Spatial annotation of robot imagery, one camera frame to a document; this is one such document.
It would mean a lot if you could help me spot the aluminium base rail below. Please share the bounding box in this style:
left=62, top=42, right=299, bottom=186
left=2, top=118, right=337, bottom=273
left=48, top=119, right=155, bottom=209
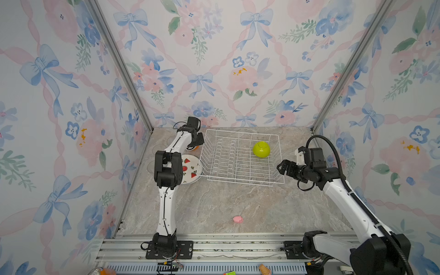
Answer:
left=95, top=233, right=311, bottom=275

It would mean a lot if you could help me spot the clear glass cup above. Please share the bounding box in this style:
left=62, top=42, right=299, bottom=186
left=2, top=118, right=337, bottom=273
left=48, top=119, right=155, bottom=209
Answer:
left=147, top=160, right=155, bottom=174
left=152, top=144, right=167, bottom=156

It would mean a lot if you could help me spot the black corrugated cable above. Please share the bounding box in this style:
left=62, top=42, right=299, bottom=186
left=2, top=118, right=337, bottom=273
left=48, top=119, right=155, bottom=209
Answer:
left=305, top=135, right=415, bottom=275

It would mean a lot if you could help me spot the white wire dish rack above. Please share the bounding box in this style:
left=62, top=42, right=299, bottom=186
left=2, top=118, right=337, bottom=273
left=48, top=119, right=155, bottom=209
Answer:
left=199, top=129, right=285, bottom=186

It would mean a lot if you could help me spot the right aluminium corner post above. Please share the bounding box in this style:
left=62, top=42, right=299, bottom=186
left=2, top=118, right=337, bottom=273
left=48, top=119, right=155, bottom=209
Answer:
left=311, top=0, right=394, bottom=134

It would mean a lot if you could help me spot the left aluminium corner post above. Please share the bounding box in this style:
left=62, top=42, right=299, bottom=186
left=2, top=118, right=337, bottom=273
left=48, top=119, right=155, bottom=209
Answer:
left=85, top=0, right=154, bottom=134

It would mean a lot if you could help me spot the watermelon pattern plate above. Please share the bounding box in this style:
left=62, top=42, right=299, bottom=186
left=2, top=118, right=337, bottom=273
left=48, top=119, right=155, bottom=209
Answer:
left=181, top=154, right=204, bottom=184

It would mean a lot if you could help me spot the clear glass cup back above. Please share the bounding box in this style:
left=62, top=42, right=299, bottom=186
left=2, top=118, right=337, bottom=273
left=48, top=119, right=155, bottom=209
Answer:
left=152, top=144, right=167, bottom=156

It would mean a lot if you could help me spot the small pink object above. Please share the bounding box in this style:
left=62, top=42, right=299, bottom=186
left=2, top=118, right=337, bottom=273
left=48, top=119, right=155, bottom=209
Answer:
left=233, top=215, right=244, bottom=223

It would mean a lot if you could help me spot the aluminium corner post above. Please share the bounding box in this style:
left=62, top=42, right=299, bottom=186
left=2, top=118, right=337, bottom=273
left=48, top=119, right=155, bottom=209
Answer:
left=85, top=0, right=154, bottom=134
left=311, top=0, right=394, bottom=134

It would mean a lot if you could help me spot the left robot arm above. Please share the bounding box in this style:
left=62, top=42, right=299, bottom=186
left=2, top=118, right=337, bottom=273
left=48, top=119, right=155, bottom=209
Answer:
left=152, top=116, right=204, bottom=259

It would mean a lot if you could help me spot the lime green bowl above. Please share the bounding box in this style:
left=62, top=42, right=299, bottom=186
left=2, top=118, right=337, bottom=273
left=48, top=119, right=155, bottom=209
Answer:
left=253, top=141, right=271, bottom=158

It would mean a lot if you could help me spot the orange bowl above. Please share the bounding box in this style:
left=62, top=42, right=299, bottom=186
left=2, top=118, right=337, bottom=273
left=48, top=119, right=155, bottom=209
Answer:
left=186, top=146, right=199, bottom=151

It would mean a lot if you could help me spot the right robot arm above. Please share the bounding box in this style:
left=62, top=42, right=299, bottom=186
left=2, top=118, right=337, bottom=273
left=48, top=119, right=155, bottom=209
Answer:
left=277, top=147, right=413, bottom=275

